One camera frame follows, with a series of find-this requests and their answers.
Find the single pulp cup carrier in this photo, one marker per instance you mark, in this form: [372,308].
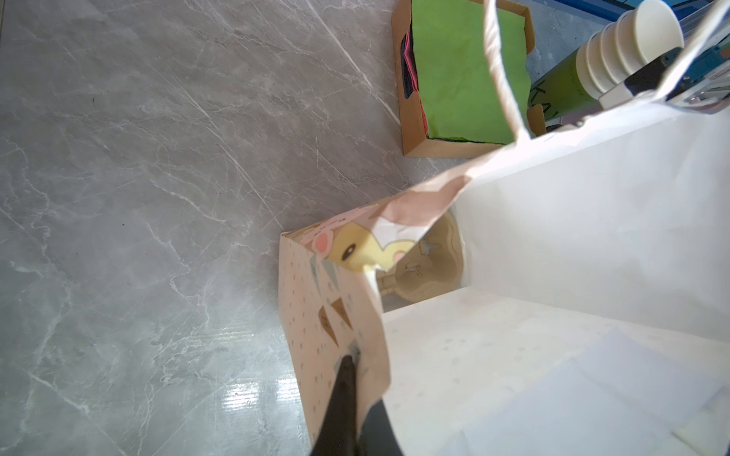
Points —
[434,266]

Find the stack of paper cups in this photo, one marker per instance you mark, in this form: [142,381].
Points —
[607,59]

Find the cartoon animal paper gift bag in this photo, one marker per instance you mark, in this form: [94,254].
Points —
[593,312]

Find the green paper napkin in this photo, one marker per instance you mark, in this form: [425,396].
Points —
[456,90]

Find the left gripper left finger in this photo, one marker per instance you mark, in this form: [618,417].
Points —
[338,434]

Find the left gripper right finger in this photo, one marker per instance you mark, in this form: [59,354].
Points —
[377,437]

